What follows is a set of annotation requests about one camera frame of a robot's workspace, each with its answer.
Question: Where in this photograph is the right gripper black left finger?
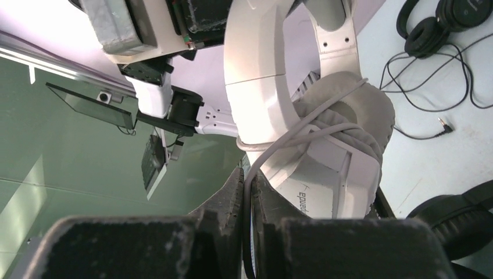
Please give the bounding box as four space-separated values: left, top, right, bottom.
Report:
23 168 244 278

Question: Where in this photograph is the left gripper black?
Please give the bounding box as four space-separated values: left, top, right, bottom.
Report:
166 0 232 48

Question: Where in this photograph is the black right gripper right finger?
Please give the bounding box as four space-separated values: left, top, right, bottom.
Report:
252 175 456 278

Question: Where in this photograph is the white over-ear headphones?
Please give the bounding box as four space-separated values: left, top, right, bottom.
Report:
224 1 395 219

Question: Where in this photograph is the black and blue gaming headset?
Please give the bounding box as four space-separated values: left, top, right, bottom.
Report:
407 180 492 278

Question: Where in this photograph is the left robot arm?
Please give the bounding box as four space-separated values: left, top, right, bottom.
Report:
107 1 232 137

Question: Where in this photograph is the small black on-ear headphones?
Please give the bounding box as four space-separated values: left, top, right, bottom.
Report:
396 0 492 59

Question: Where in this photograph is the thin black headphone cable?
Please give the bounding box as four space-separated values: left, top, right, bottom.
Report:
379 33 493 141

